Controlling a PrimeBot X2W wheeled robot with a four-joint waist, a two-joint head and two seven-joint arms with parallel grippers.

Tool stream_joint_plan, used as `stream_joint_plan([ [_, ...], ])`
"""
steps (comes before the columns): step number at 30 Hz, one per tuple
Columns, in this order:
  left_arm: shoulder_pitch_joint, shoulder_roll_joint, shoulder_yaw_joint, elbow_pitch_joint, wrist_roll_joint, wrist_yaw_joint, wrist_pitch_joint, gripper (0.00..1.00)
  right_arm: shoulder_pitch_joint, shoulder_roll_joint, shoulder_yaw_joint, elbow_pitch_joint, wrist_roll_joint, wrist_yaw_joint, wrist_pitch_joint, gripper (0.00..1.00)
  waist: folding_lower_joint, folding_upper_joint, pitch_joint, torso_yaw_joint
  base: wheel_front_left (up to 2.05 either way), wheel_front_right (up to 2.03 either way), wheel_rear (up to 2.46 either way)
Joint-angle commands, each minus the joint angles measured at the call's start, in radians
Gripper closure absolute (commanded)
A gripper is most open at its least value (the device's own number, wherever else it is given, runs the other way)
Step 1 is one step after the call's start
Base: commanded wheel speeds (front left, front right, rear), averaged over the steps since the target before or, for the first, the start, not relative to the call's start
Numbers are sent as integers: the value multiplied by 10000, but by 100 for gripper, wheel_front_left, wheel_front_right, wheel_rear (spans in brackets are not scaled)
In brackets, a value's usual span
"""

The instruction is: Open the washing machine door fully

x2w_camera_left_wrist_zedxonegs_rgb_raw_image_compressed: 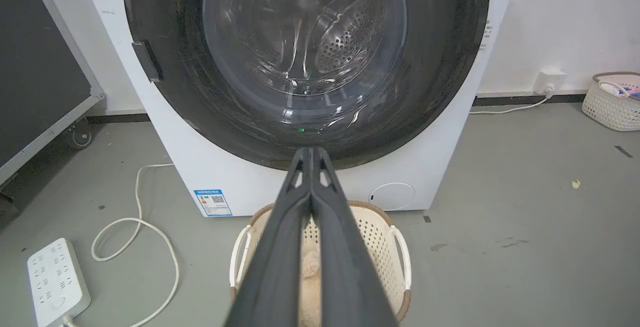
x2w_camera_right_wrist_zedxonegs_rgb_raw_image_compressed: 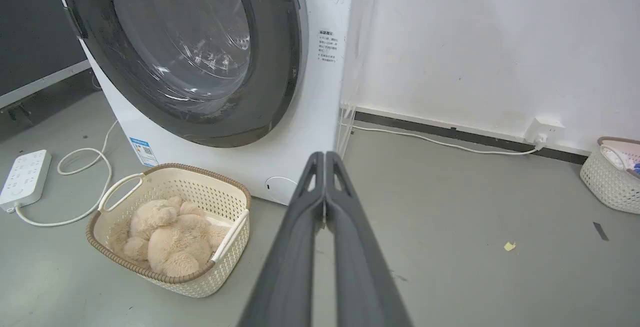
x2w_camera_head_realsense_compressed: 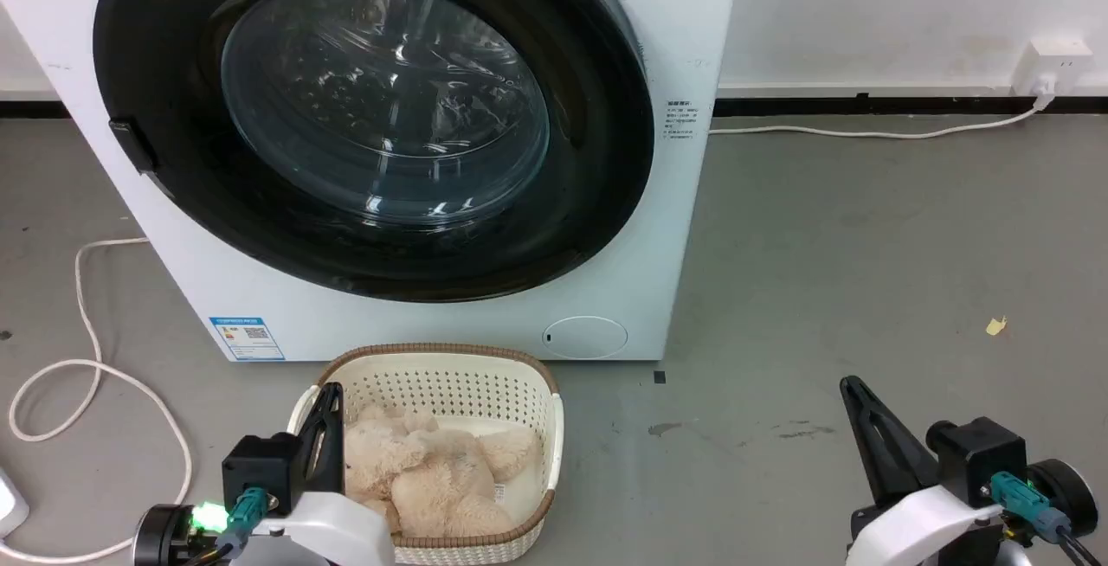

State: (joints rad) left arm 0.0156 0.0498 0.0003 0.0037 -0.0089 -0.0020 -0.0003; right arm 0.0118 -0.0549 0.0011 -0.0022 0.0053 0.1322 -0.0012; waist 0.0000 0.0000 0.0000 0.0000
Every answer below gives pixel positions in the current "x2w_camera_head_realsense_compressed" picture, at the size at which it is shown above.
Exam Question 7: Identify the small white text sticker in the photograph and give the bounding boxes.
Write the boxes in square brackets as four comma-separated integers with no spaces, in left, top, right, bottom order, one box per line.
[665,100,700,141]

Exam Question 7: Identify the white front-load washing machine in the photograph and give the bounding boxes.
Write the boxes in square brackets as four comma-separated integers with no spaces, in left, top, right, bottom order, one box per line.
[0,0,745,363]

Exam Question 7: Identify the teal cable connector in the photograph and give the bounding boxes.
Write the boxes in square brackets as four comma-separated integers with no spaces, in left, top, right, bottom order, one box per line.
[990,473,1073,543]
[216,486,281,550]

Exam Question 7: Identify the black round washer door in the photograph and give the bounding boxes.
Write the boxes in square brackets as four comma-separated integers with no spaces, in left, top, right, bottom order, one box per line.
[93,0,655,304]

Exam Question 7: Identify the teal left cable connector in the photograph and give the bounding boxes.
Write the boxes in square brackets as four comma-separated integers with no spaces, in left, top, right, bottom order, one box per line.
[216,486,281,550]

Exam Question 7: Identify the blue energy label sticker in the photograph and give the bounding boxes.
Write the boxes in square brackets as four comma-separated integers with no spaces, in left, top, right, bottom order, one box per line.
[209,317,286,362]

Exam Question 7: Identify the white wall socket box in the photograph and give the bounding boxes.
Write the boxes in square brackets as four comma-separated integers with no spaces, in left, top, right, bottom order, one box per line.
[1011,38,1093,100]

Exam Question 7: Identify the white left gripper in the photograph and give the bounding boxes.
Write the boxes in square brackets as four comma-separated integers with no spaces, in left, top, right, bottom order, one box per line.
[251,383,396,566]

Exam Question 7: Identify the long white looped cable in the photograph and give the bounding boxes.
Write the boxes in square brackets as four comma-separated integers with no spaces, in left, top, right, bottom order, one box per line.
[8,237,193,565]

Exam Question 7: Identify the beige plush teddy toy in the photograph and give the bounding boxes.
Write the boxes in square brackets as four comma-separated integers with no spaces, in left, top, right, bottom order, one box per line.
[345,403,542,539]

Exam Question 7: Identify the teal right cable connector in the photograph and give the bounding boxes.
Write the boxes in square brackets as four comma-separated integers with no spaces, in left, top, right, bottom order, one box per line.
[990,473,1073,543]

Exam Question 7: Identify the white power cord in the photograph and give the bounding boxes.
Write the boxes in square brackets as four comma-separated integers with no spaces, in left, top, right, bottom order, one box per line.
[710,95,1053,140]

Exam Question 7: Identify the white flat device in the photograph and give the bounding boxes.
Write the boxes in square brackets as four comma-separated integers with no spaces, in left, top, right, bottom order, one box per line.
[0,466,29,539]

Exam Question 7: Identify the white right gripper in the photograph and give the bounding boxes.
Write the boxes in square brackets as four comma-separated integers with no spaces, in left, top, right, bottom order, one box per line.
[840,376,1007,566]

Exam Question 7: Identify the oval white filter cover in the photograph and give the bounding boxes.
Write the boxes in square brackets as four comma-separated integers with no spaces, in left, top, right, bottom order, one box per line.
[543,316,628,360]

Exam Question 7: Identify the white laundry basket brown rim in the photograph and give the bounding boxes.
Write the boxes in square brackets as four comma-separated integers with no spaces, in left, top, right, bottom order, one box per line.
[286,343,565,565]

